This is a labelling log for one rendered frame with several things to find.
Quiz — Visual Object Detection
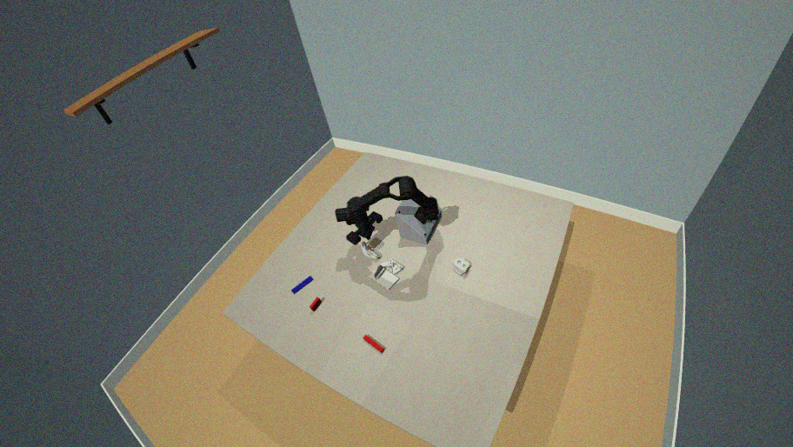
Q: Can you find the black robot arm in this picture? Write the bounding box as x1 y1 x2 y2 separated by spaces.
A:
336 176 439 226

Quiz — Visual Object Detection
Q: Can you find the blue flat bar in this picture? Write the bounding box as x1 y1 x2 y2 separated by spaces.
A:
291 276 314 295

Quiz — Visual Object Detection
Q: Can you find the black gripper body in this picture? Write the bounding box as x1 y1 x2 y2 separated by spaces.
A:
346 211 383 245

